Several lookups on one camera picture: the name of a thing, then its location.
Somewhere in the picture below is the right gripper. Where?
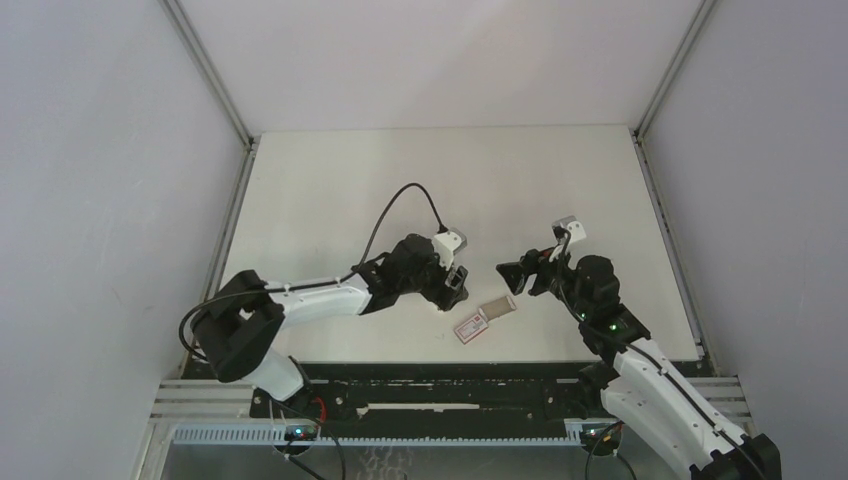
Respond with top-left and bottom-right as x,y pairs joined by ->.
498,242 -> 592,320

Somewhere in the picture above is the staple box tray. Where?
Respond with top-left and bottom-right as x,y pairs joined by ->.
478,295 -> 517,322

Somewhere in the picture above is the red white staple box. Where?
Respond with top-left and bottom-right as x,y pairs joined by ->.
453,312 -> 489,344

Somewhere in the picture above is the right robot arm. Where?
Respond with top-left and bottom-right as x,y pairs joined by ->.
496,247 -> 782,479

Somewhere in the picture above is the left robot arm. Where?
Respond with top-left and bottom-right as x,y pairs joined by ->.
180,230 -> 468,417

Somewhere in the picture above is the right circuit board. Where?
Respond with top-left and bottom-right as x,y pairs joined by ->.
580,424 -> 623,450

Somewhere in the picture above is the circuit board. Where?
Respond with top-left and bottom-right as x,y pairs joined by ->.
580,424 -> 623,450
284,425 -> 320,443

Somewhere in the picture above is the left circuit board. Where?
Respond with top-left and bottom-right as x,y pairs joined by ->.
284,425 -> 320,443

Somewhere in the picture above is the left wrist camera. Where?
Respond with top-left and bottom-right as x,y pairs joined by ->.
431,230 -> 467,270

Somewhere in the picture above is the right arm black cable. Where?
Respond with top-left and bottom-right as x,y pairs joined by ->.
555,228 -> 770,480

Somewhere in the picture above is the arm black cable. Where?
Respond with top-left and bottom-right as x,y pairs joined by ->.
178,182 -> 450,362
555,228 -> 770,480

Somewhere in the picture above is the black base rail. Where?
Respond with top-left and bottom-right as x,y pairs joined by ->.
250,362 -> 612,440

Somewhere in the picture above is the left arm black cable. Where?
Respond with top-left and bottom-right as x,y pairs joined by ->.
178,182 -> 450,362

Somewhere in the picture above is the white slotted cable duct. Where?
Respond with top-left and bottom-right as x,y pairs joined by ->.
172,423 -> 588,448

